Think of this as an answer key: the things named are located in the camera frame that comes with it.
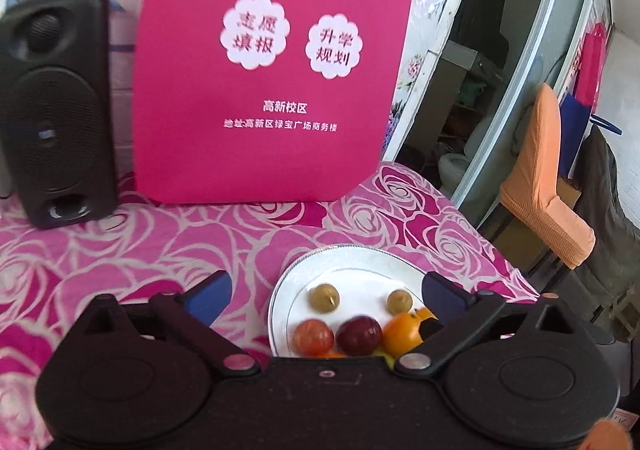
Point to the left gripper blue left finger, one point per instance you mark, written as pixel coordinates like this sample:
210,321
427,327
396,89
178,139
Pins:
207,300

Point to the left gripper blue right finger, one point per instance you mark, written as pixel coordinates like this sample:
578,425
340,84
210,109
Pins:
446,300

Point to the longan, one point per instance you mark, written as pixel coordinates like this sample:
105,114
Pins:
399,302
324,298

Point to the orange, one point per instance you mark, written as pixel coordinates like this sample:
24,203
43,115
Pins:
402,332

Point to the dark red plum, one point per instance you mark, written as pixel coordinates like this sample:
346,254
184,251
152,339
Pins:
359,336

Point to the red small plum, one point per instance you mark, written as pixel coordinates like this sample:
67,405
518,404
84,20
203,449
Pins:
313,338

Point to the green apple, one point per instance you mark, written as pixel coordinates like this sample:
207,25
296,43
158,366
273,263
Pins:
390,361

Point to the large mandarin with stem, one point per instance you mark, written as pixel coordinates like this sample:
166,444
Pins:
331,355

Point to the pink rose tablecloth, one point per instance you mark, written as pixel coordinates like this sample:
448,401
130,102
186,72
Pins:
49,276

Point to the white oval plate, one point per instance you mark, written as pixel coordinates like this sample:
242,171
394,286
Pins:
363,278

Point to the orange covered chair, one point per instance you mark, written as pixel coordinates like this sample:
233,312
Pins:
530,192

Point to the dark jacket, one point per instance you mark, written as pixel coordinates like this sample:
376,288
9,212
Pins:
612,268

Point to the black speaker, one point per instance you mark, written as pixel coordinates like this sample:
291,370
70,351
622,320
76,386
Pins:
56,121

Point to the pink tote bag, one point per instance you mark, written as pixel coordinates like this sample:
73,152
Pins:
262,100

